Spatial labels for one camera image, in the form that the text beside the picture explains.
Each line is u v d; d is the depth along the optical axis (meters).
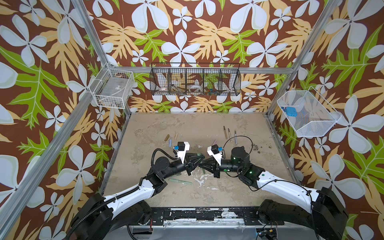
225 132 1.08
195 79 0.98
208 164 0.67
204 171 0.72
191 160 0.64
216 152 0.62
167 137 1.05
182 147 0.61
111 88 0.86
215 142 1.03
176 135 1.07
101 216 0.41
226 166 0.64
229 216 0.75
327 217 0.40
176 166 0.64
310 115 0.80
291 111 0.86
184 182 0.86
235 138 1.05
